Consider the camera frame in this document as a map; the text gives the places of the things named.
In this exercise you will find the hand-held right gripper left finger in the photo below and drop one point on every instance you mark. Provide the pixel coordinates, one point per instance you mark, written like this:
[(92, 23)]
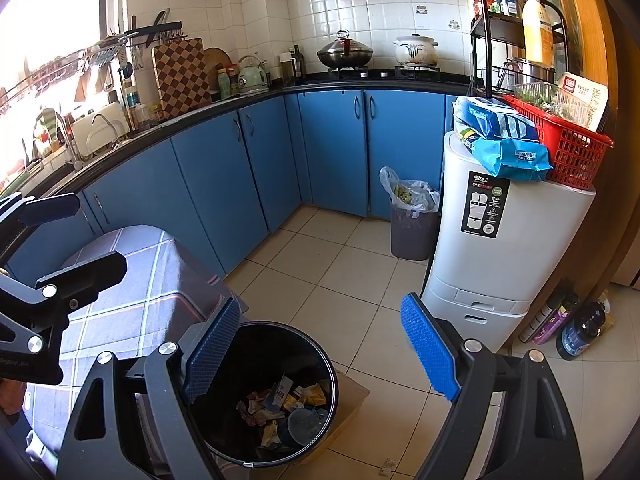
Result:
[(212, 350)]

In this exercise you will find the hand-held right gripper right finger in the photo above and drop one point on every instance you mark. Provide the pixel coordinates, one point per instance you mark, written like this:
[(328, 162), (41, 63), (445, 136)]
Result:
[(430, 345)]

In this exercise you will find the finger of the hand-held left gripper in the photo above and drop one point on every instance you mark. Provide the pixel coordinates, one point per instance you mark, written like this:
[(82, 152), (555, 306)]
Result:
[(85, 272), (50, 207)]

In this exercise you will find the black trash bin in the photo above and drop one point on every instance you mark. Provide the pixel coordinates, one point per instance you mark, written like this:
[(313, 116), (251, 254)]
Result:
[(260, 342)]

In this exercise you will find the blue white crushed carton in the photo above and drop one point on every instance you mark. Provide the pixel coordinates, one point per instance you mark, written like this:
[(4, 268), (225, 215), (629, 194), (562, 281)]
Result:
[(280, 392)]

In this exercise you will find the yellow carton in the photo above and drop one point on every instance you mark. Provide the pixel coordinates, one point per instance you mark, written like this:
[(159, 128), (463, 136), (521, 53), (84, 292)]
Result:
[(312, 395)]

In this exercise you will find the blue paper cup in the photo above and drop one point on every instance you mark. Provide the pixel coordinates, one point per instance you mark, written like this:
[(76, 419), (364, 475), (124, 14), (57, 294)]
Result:
[(322, 417)]

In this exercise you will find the person's left forearm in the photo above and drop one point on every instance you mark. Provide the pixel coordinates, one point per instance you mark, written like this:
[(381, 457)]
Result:
[(10, 395)]

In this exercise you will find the grey trash bin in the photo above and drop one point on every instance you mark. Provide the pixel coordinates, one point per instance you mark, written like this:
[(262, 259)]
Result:
[(412, 240)]

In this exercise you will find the round table with blue cloth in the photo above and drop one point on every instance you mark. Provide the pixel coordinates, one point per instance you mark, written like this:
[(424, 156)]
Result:
[(145, 280)]

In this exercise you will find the tall steel faucet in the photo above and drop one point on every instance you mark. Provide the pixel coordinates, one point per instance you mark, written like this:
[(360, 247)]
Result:
[(70, 145)]

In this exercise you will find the white dish drainer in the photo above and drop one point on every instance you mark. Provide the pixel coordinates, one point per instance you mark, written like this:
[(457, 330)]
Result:
[(82, 127)]

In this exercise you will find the green striped cloth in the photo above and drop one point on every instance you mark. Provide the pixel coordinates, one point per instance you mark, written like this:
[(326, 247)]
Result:
[(49, 120)]

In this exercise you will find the flat brown cardboard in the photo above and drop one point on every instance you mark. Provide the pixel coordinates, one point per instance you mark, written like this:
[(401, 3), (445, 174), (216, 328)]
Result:
[(350, 395)]

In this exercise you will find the small steel faucet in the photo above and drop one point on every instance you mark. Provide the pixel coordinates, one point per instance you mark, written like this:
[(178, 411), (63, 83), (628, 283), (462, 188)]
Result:
[(112, 130)]

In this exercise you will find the dark spray can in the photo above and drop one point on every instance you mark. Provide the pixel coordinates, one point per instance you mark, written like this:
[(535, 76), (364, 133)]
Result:
[(537, 317)]

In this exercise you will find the small paper scrap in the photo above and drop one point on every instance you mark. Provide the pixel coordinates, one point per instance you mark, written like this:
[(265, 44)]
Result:
[(388, 466)]

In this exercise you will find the purple spray can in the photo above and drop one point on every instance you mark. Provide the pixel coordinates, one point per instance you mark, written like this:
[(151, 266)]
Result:
[(557, 317)]

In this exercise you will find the blue tin can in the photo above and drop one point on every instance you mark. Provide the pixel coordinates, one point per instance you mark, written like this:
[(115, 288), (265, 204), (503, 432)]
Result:
[(130, 97)]

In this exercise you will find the dark bottle with blue label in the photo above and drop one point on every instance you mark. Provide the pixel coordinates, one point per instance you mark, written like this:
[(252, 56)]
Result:
[(582, 332)]

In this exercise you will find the black hanging ladle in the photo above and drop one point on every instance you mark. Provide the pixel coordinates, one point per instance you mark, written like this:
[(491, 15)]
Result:
[(126, 70)]

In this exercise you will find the clear plastic bin bag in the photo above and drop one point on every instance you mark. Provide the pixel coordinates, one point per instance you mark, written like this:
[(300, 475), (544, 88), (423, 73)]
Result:
[(390, 180)]

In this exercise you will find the blue kitchen cabinets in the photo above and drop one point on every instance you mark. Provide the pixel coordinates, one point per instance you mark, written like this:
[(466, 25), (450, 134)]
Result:
[(225, 175)]

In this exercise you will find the checkered cutting board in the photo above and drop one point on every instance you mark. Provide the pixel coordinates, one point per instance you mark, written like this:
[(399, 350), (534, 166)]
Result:
[(180, 80)]

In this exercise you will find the green jar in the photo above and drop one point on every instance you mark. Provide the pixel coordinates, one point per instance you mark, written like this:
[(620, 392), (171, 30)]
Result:
[(223, 85)]

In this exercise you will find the red lid jar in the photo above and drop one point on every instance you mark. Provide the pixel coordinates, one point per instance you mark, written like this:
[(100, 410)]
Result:
[(233, 80)]

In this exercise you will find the round wooden board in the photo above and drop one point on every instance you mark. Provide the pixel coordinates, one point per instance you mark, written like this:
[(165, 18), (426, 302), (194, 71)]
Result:
[(217, 57)]

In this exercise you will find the blue white package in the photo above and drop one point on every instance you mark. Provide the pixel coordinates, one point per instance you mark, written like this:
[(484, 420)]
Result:
[(490, 120)]

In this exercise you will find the red plastic basket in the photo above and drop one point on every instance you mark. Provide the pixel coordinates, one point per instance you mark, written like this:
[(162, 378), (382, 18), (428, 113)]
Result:
[(570, 155)]

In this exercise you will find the green kettle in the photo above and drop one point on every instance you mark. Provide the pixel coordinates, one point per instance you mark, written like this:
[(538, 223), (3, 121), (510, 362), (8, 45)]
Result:
[(252, 77)]

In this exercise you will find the clear plastic containers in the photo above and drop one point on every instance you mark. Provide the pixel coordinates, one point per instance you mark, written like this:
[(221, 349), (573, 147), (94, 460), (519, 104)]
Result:
[(545, 100)]

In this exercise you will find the gas stove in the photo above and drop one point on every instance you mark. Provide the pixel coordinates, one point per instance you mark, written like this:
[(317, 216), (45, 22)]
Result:
[(385, 74)]

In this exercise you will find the glass jug with white lid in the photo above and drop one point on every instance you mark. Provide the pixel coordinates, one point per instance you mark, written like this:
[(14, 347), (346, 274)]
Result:
[(287, 67)]

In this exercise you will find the dark oil bottle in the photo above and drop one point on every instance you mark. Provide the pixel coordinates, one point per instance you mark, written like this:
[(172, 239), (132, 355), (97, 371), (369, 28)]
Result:
[(298, 62)]

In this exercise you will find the white printed box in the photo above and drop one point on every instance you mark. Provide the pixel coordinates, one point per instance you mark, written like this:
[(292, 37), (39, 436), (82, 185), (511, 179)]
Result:
[(585, 100)]

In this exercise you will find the steel pot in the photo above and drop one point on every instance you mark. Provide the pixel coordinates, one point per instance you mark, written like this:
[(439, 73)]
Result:
[(530, 72)]

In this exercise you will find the white ceramic pot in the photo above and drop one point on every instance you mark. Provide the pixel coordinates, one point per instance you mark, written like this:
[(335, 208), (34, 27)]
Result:
[(415, 52)]

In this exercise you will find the black wok with lid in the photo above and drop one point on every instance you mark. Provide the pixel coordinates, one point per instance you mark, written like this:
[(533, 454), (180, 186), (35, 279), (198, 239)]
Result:
[(345, 55)]

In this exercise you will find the black shelf rack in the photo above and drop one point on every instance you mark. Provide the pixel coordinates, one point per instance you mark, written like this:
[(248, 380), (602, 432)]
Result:
[(502, 27)]

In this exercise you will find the yellow spray bottle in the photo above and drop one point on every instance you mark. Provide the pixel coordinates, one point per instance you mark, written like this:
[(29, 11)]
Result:
[(537, 25)]

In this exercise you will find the wall dish rack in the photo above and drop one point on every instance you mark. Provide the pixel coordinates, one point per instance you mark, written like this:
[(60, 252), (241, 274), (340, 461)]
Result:
[(150, 30)]

